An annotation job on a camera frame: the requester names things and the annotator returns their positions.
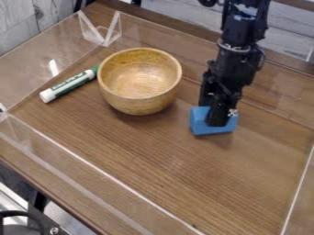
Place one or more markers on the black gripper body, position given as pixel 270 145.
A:
pixel 234 67

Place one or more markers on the clear acrylic corner bracket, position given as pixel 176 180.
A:
pixel 97 34

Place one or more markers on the blue foam block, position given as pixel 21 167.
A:
pixel 200 128

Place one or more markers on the green white marker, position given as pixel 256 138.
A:
pixel 68 85

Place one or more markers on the clear acrylic tray wall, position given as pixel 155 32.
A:
pixel 137 175

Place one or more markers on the brown wooden bowl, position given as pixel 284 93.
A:
pixel 137 80

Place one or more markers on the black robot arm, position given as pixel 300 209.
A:
pixel 243 23

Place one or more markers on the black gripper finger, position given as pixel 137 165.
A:
pixel 207 92
pixel 222 109

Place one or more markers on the black metal table bracket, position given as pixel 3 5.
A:
pixel 39 219

